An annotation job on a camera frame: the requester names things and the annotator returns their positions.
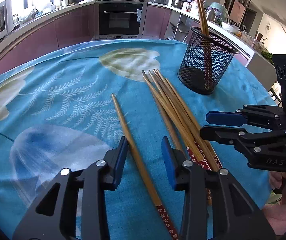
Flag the black mesh utensil holder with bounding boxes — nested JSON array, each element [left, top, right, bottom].
[[178, 26, 238, 95]]

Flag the pink lower cabinets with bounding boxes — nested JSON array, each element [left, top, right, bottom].
[[0, 3, 250, 81]]

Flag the black built-in oven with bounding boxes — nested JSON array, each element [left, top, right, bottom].
[[98, 2, 146, 36]]

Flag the dark wooden chopstick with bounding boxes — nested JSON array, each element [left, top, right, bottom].
[[149, 89, 213, 205]]

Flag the blue floral tablecloth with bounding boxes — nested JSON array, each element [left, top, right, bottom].
[[0, 40, 274, 237]]

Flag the bamboo chopstick red end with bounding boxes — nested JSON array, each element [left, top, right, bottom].
[[111, 94, 179, 239]]

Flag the mint green appliance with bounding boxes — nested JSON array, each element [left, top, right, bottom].
[[206, 2, 230, 24]]

